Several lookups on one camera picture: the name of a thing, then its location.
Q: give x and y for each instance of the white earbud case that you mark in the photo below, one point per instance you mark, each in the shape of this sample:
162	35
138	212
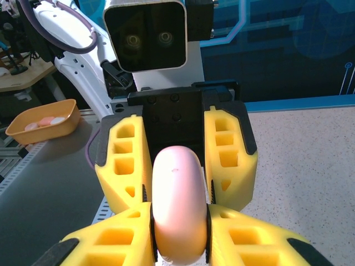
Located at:
58	120

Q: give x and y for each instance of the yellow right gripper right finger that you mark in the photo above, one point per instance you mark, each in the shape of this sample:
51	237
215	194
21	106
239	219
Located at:
271	249

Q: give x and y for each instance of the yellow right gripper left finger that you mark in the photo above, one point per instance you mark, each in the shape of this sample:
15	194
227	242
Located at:
83	249

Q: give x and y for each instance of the wooden table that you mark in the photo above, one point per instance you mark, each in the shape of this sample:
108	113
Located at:
25	80

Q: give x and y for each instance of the black tripod stand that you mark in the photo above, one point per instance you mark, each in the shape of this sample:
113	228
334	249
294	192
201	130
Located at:
19	69

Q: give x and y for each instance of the pale pink earbud case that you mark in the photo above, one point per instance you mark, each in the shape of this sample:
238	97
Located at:
31	127

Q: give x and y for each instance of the coral earbud case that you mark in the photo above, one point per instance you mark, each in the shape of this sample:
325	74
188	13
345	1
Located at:
46	122

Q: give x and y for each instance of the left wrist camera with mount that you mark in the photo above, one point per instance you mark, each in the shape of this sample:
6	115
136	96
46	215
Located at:
144	36

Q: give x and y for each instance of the orange plastic tray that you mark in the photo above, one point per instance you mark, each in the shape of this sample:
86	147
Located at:
55	133

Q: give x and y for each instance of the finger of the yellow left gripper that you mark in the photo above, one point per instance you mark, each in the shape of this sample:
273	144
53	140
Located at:
111	180
244	177

